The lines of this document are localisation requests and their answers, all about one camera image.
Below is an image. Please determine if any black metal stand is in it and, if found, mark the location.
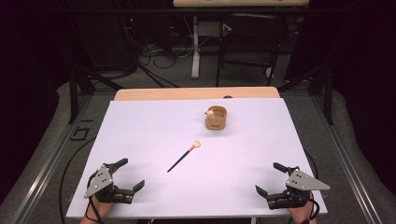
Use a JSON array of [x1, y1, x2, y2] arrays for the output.
[[277, 63, 334, 126], [67, 60, 124, 125]]

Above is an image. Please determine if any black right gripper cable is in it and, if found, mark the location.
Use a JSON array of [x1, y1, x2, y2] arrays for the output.
[[299, 191, 321, 224]]

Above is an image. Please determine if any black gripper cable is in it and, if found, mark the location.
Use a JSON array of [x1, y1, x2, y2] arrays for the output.
[[299, 191, 321, 224], [84, 169, 106, 224]]

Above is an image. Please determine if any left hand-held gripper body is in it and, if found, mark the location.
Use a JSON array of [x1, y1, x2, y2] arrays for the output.
[[83, 161, 136, 204]]

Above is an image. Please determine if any white desk leg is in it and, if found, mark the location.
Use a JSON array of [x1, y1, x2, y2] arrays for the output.
[[191, 15, 202, 80]]

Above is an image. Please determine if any black floor cable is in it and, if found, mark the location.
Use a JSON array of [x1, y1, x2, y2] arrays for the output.
[[58, 135, 98, 224]]

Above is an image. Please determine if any brown wooden cup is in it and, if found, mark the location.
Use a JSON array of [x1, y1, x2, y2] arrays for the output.
[[204, 105, 228, 132]]

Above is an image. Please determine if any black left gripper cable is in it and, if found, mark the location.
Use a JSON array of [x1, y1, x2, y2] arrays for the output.
[[84, 169, 106, 224]]

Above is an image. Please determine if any person's right hand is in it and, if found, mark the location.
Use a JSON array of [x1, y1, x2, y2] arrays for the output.
[[287, 199, 317, 224]]

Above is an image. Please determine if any white board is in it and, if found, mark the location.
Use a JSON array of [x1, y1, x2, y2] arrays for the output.
[[65, 97, 329, 219]]

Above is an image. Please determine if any light wooden table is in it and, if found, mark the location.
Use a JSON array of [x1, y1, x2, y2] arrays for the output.
[[113, 86, 281, 102]]

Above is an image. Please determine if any black folding chair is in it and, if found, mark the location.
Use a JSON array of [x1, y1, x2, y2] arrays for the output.
[[216, 12, 288, 88]]

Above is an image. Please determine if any tangle of floor cables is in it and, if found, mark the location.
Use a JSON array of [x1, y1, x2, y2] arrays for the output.
[[136, 38, 194, 70]]

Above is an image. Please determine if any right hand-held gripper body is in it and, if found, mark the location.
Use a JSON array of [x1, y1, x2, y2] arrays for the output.
[[266, 166, 332, 210]]

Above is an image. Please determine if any person's left hand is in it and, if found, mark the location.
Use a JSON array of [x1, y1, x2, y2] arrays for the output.
[[89, 193, 118, 219]]

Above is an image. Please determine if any black horizontal bar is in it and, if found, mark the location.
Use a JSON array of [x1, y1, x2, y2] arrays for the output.
[[57, 7, 345, 15]]

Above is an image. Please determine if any aluminium floor rail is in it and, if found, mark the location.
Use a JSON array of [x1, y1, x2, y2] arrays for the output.
[[310, 92, 376, 224], [8, 92, 95, 224]]

